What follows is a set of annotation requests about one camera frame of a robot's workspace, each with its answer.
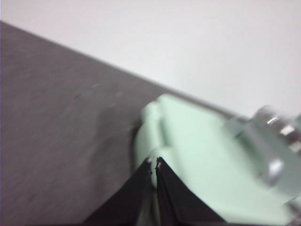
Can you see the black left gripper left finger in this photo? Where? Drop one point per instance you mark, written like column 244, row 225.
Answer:
column 131, row 202

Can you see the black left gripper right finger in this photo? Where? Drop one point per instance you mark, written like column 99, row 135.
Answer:
column 178, row 202

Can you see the mint green breakfast machine base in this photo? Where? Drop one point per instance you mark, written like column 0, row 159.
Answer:
column 145, row 141

